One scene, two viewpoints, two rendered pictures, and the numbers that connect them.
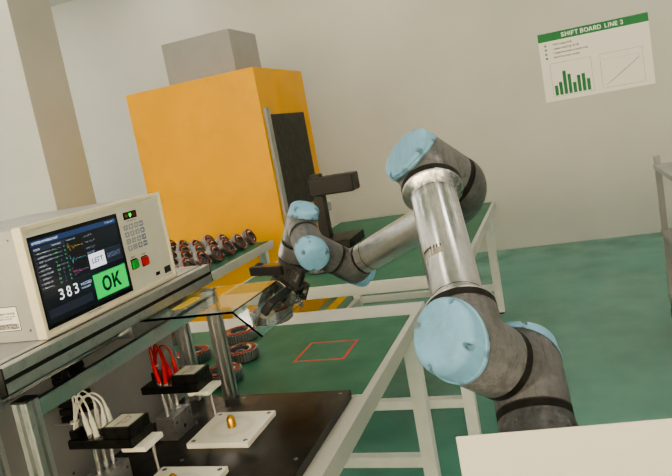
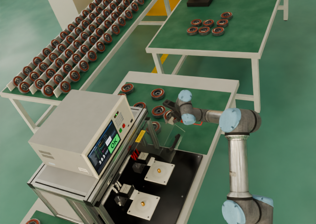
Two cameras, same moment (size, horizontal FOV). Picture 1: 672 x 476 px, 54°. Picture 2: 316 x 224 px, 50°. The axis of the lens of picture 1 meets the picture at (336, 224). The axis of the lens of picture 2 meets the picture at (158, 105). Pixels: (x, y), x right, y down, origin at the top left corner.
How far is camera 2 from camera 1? 1.13 m
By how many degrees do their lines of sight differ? 36
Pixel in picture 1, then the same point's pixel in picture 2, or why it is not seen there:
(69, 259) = (100, 149)
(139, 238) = (120, 119)
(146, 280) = (124, 132)
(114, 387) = not seen: hidden behind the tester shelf
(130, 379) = not seen: hidden behind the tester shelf
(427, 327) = (226, 208)
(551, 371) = (267, 217)
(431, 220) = (233, 159)
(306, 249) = (186, 121)
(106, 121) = not seen: outside the picture
